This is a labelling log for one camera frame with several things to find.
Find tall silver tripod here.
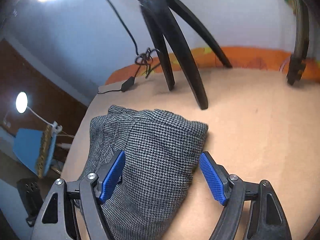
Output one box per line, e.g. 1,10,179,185
286,0,309,86

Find blue plastic chair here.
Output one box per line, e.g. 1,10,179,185
13,128,57,177

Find grey houndstooth shorts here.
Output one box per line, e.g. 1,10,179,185
82,105,208,239

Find black power cable with switch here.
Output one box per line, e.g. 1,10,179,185
96,0,162,95

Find white clip desk lamp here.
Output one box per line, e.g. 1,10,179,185
15,91,62,134

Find small black tripod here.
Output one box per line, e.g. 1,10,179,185
138,0,232,110

